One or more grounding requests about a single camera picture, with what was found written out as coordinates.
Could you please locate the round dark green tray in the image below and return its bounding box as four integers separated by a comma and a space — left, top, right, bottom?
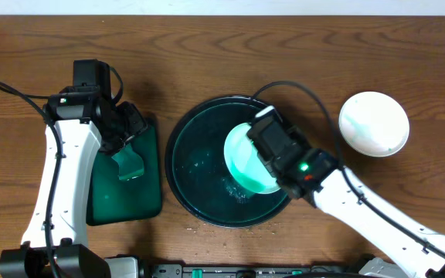
165, 95, 290, 228

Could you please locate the white plate with green stain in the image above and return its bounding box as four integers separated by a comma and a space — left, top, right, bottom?
338, 91, 410, 158

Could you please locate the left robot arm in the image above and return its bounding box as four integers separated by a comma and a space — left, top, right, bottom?
0, 85, 145, 277

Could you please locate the rectangular dark green tray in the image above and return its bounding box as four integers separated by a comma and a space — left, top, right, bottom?
87, 117, 162, 225

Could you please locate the green scouring sponge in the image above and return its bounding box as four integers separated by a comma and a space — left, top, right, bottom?
112, 144, 144, 181

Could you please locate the mint plate front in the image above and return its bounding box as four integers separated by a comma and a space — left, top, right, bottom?
223, 123, 280, 195

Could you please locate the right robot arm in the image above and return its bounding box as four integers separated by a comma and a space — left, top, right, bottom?
247, 115, 445, 277

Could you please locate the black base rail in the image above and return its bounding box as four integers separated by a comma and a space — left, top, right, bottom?
151, 263, 362, 278

